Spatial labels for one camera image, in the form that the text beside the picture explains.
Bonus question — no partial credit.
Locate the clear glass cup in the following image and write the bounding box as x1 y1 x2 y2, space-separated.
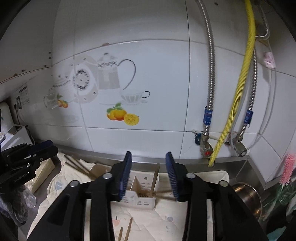
23 186 37 209

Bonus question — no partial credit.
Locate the braided steel hose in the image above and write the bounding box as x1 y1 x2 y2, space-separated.
235 46 258 140
195 0 216 135

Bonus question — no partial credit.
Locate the white quilted patterned mat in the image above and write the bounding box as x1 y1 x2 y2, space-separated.
27 152 230 240

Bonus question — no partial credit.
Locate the cream plastic utensil holder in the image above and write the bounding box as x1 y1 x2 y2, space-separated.
112 170 156 210

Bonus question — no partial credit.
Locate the yellow corrugated gas hose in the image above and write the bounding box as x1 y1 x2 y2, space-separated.
208 0 256 168

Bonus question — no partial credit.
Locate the left braided steel hose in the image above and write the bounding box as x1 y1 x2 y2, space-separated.
195 0 216 135

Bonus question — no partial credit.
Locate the steel angle valve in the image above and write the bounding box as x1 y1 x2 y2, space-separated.
231 135 247 157

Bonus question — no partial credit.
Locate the steel saucepan with black handle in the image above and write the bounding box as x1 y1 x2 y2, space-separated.
232 182 263 221

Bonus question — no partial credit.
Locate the bagged stack of napkins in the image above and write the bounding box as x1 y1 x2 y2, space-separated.
25 158 55 193

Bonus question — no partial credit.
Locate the green glass jar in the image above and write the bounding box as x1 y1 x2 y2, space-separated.
261 182 295 221

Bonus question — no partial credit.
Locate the pink bottle brush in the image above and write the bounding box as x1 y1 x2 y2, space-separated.
280 154 295 186

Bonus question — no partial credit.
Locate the grey knitted glove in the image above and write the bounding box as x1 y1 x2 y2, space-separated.
1 185 29 226

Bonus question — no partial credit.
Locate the red handled water valve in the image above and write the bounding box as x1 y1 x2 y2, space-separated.
192 130 218 158

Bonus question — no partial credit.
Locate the right braided steel hose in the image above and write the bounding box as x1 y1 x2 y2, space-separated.
235 46 258 140

